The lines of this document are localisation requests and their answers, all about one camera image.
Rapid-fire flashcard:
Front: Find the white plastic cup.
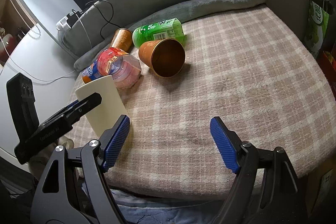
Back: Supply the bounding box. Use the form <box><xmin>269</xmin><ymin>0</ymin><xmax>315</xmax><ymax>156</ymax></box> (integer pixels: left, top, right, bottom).
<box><xmin>75</xmin><ymin>75</ymin><xmax>127</xmax><ymax>137</ymax></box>

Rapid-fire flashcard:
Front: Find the orange blue snack cup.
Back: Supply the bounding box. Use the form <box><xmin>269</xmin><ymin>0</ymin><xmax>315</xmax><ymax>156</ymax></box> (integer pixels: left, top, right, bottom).
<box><xmin>82</xmin><ymin>60</ymin><xmax>101</xmax><ymax>84</ymax></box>

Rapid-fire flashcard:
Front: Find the red clear plastic cup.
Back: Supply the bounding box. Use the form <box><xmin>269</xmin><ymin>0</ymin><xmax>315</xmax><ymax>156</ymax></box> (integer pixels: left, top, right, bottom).
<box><xmin>97</xmin><ymin>47</ymin><xmax>141</xmax><ymax>89</ymax></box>

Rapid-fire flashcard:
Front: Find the orange paper cup far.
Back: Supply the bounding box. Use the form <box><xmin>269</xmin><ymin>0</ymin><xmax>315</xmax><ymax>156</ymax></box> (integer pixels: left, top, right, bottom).
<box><xmin>110</xmin><ymin>28</ymin><xmax>133</xmax><ymax>52</ymax></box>

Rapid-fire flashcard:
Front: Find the orange paper cup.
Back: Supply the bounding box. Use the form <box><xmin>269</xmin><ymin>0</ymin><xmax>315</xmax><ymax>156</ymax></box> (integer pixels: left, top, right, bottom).
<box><xmin>138</xmin><ymin>38</ymin><xmax>186</xmax><ymax>78</ymax></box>
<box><xmin>110</xmin><ymin>28</ymin><xmax>133</xmax><ymax>52</ymax></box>

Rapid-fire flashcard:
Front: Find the orange paper cup near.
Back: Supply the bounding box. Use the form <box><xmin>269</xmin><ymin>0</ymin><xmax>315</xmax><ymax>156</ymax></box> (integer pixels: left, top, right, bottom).
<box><xmin>138</xmin><ymin>38</ymin><xmax>186</xmax><ymax>78</ymax></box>

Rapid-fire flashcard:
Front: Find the red porcelain vase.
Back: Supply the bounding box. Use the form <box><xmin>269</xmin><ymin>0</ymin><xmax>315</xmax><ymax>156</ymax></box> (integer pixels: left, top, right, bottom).
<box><xmin>0</xmin><ymin>27</ymin><xmax>17</xmax><ymax>65</ymax></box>

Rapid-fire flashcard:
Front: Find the white power strip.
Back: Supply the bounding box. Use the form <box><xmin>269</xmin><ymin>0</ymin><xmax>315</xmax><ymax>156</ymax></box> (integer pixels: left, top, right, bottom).
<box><xmin>56</xmin><ymin>16</ymin><xmax>71</xmax><ymax>31</ymax></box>

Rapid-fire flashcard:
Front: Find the black power adapter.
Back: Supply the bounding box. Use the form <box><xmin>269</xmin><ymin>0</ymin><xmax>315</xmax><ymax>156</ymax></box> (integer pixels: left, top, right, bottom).
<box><xmin>66</xmin><ymin>10</ymin><xmax>81</xmax><ymax>28</ymax></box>

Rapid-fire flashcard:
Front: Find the wooden shelf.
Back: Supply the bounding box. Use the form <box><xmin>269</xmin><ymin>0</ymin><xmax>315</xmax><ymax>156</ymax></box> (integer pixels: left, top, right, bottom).
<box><xmin>0</xmin><ymin>0</ymin><xmax>36</xmax><ymax>67</ymax></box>

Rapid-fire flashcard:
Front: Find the plaid pink table cloth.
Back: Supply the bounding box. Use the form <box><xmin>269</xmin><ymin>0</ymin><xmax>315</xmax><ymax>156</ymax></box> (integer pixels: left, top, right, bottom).
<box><xmin>105</xmin><ymin>5</ymin><xmax>335</xmax><ymax>200</ymax></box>

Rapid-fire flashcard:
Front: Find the green drink carton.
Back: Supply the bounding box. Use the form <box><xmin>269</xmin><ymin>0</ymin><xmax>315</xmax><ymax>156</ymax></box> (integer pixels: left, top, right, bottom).
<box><xmin>132</xmin><ymin>18</ymin><xmax>185</xmax><ymax>48</ymax></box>

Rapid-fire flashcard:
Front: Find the red cardboard box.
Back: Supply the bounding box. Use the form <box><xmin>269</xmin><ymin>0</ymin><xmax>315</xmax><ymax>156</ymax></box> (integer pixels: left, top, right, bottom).
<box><xmin>317</xmin><ymin>46</ymin><xmax>336</xmax><ymax>98</ymax></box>

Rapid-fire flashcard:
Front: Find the green paper shopping bag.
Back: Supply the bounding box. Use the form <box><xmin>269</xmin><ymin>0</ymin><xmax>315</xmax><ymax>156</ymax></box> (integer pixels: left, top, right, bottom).
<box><xmin>303</xmin><ymin>0</ymin><xmax>335</xmax><ymax>59</ymax></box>

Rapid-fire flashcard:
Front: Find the grey rolled blanket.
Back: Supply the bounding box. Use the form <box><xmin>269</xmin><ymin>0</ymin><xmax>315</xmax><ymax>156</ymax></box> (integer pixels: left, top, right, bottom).
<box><xmin>73</xmin><ymin>0</ymin><xmax>270</xmax><ymax>72</ymax></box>

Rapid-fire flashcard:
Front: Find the white cable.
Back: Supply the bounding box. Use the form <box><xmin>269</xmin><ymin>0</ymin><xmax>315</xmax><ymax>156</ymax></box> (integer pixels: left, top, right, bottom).
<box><xmin>0</xmin><ymin>16</ymin><xmax>93</xmax><ymax>84</ymax></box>

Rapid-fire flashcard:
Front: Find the white bead curtain chain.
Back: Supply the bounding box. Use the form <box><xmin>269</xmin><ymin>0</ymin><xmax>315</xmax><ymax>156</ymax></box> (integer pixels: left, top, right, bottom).
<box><xmin>2</xmin><ymin>0</ymin><xmax>42</xmax><ymax>40</ymax></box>

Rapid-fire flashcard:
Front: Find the black cable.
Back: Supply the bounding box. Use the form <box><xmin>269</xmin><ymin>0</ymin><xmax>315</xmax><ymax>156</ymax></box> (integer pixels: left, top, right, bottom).
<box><xmin>85</xmin><ymin>0</ymin><xmax>121</xmax><ymax>40</ymax></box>

